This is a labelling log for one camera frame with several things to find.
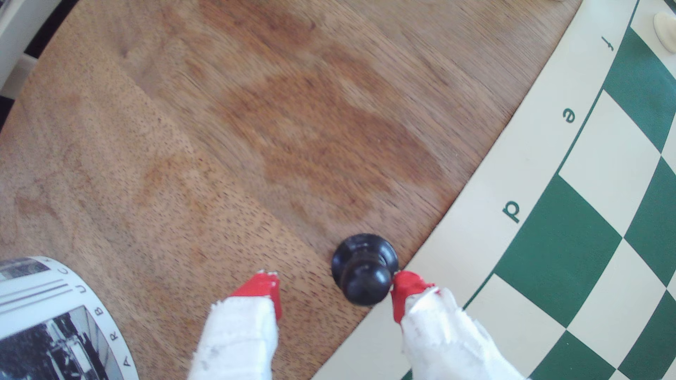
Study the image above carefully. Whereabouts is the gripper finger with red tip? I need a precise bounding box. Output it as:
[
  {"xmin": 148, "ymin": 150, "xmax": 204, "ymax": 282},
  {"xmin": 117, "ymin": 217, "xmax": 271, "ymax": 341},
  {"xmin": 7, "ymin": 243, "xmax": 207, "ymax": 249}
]
[
  {"xmin": 390, "ymin": 270, "xmax": 529, "ymax": 380},
  {"xmin": 187, "ymin": 271, "xmax": 283, "ymax": 380}
]

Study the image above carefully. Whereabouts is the black chess pawn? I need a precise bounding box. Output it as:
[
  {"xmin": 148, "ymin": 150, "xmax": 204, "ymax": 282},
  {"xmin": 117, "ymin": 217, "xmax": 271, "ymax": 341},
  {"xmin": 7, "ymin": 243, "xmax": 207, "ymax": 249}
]
[{"xmin": 331, "ymin": 233, "xmax": 400, "ymax": 307}]

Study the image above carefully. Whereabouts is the green and cream chess mat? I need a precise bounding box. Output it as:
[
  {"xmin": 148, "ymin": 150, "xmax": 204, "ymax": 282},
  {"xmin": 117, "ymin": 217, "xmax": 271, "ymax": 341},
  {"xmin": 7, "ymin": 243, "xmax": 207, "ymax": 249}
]
[{"xmin": 311, "ymin": 0, "xmax": 676, "ymax": 380}]

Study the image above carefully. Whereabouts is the white chess pawn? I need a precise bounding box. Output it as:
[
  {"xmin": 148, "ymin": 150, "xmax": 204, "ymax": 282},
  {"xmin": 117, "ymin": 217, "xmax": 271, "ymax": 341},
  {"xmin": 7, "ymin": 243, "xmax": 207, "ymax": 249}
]
[{"xmin": 653, "ymin": 11, "xmax": 676, "ymax": 54}]

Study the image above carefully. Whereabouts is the skyline print mug with tea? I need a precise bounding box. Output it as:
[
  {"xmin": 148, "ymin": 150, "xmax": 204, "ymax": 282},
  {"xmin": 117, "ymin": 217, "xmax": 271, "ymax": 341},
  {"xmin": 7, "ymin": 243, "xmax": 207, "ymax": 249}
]
[{"xmin": 0, "ymin": 255, "xmax": 141, "ymax": 380}]

